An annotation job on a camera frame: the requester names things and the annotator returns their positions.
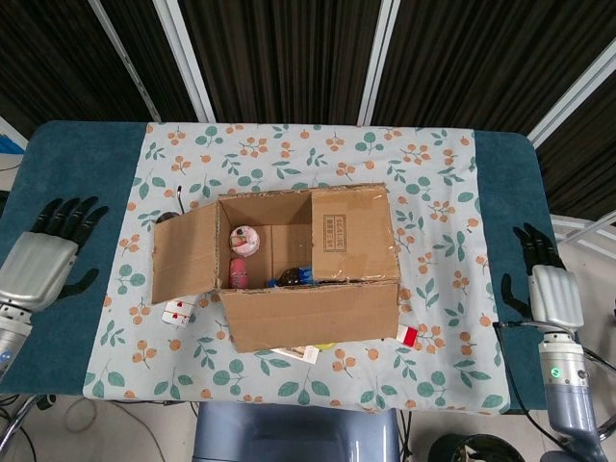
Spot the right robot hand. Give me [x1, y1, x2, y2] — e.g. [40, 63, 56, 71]
[500, 221, 585, 331]

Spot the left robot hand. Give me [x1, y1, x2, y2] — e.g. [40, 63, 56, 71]
[0, 195, 111, 313]

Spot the brown cardboard shipping box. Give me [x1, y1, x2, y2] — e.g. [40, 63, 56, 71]
[151, 181, 402, 354]

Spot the teal table cover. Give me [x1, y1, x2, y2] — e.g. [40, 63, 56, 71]
[0, 119, 589, 415]

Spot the white board with blue patch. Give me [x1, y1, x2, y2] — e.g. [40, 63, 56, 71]
[0, 115, 30, 160]

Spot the banded deck of playing cards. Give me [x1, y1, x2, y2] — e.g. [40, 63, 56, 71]
[161, 297, 197, 329]

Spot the black round bin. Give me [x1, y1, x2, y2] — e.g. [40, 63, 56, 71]
[430, 432, 514, 462]

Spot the palace photo postcard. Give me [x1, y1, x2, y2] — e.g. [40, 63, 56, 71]
[271, 344, 321, 365]

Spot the floral leaf print tablecloth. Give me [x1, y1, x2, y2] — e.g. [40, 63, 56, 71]
[82, 121, 511, 416]

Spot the blue-grey robot torso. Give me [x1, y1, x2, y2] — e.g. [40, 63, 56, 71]
[192, 401, 403, 462]

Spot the dark pleated curtain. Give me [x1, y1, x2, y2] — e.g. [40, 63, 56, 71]
[0, 0, 616, 218]

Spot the white metal frame rail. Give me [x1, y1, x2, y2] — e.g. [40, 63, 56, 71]
[551, 214, 616, 251]

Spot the slanted white frame post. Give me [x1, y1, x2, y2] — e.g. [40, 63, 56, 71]
[526, 47, 616, 148]

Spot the thin white frame post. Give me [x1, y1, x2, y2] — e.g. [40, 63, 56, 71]
[89, 0, 163, 122]

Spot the wide white frame post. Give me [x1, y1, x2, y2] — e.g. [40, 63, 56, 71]
[153, 0, 217, 124]

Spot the white double frame post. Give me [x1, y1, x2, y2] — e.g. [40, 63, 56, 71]
[358, 0, 401, 127]

